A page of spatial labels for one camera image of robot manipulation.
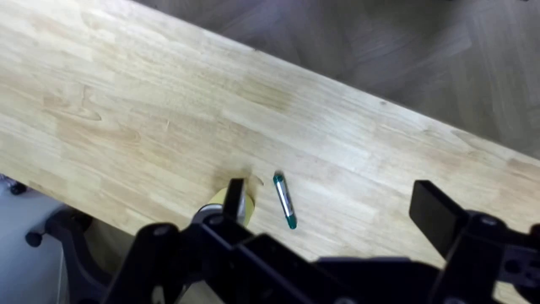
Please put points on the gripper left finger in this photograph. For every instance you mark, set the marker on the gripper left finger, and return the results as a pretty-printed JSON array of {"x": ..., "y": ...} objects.
[{"x": 198, "y": 257}]

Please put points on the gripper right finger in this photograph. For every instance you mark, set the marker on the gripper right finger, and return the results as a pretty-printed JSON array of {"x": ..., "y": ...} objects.
[{"x": 485, "y": 253}]

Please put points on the yellow cup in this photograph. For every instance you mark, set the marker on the yellow cup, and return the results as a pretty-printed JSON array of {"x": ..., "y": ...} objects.
[{"x": 249, "y": 207}]

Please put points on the green marker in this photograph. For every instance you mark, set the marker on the green marker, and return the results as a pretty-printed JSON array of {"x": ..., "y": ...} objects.
[{"x": 285, "y": 202}]

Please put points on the black office chair base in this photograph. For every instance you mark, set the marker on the black office chair base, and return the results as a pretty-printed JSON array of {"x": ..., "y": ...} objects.
[{"x": 72, "y": 253}]

